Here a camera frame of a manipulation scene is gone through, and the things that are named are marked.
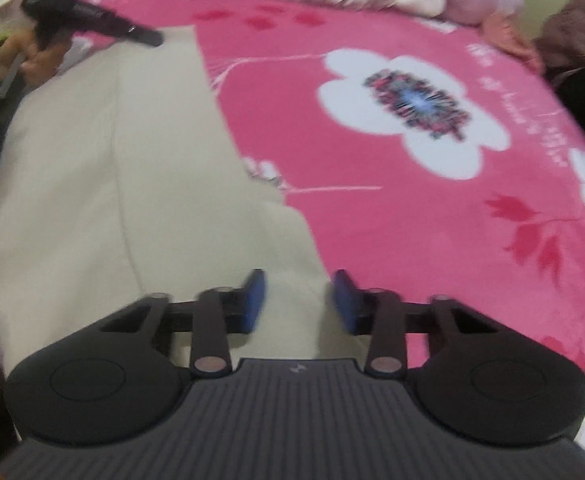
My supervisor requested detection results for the beige zip-up jacket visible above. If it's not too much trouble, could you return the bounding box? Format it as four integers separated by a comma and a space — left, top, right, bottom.
0, 27, 365, 370

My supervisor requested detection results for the operator left hand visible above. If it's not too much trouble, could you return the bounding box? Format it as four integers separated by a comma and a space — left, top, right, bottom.
0, 29, 71, 87

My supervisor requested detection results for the pink floral bed blanket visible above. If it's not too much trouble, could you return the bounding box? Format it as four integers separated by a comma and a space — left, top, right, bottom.
88, 0, 585, 370

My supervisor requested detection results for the salmon orange cloth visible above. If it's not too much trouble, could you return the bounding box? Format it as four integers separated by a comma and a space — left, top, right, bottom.
480, 13, 544, 75

